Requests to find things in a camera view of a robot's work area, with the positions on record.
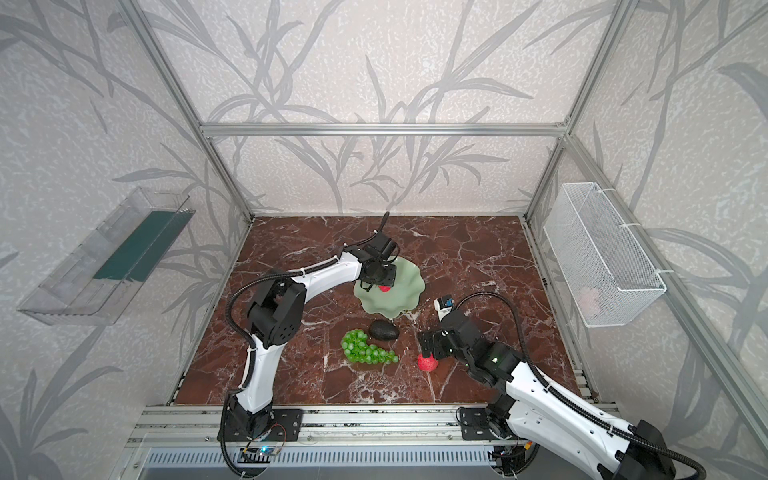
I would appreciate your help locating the white wire mesh basket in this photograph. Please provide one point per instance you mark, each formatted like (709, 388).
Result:
(608, 274)

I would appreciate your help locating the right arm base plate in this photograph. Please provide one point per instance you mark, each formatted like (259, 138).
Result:
(475, 425)

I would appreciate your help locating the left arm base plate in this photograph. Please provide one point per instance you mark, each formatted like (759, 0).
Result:
(280, 424)

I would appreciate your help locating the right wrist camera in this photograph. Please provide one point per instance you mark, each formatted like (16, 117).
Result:
(443, 306)

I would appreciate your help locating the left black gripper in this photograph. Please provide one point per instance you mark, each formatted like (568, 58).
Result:
(375, 274)

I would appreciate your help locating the green scalloped fruit bowl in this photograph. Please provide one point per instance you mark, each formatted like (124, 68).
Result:
(403, 297)

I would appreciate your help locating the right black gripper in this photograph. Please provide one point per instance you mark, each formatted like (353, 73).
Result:
(429, 343)

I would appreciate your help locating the dark avocado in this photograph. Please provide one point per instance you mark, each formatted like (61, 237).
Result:
(383, 330)

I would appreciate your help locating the clear plastic wall bin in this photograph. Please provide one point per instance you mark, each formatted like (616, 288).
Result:
(96, 282)

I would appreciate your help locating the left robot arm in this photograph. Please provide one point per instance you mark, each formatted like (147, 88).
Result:
(268, 311)

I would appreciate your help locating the green grape bunch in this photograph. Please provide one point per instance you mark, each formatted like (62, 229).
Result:
(357, 349)

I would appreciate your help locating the aluminium cage frame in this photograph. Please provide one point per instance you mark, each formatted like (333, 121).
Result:
(735, 382)

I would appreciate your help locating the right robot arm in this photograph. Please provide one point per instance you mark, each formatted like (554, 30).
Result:
(534, 407)

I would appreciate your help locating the aluminium front rail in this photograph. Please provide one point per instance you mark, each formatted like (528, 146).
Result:
(321, 425)

